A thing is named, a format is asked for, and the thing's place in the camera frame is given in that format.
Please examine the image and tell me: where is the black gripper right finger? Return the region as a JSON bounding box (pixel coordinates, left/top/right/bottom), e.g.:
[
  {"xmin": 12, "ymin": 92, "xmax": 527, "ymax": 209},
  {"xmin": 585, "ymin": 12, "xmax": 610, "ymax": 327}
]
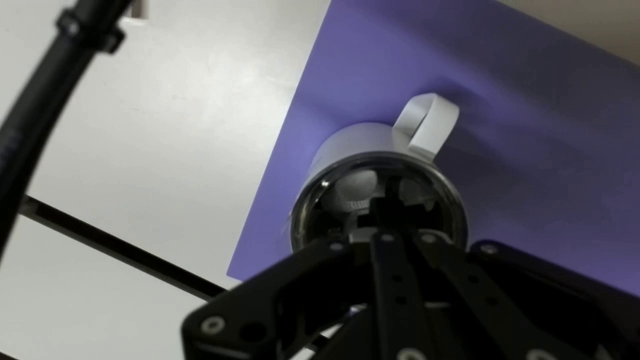
[{"xmin": 392, "ymin": 174, "xmax": 577, "ymax": 360}]

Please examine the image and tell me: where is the purple mat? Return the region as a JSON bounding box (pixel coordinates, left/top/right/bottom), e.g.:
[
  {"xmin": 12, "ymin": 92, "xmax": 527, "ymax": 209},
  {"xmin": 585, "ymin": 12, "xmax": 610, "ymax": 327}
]
[{"xmin": 228, "ymin": 0, "xmax": 640, "ymax": 293}]

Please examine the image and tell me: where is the silver metal mug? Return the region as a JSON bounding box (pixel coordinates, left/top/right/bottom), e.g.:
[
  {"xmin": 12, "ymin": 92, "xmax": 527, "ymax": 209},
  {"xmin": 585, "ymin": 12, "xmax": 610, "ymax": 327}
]
[{"xmin": 290, "ymin": 92, "xmax": 468, "ymax": 249}]

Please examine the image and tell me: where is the black cable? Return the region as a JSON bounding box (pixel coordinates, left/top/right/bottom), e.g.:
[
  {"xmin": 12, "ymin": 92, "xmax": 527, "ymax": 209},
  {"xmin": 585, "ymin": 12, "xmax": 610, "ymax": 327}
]
[{"xmin": 0, "ymin": 0, "xmax": 136, "ymax": 258}]

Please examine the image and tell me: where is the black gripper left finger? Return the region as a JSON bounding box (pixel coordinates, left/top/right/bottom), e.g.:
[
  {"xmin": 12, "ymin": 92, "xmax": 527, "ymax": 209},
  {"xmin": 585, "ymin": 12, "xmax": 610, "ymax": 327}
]
[{"xmin": 370, "ymin": 197, "xmax": 431, "ymax": 360}]

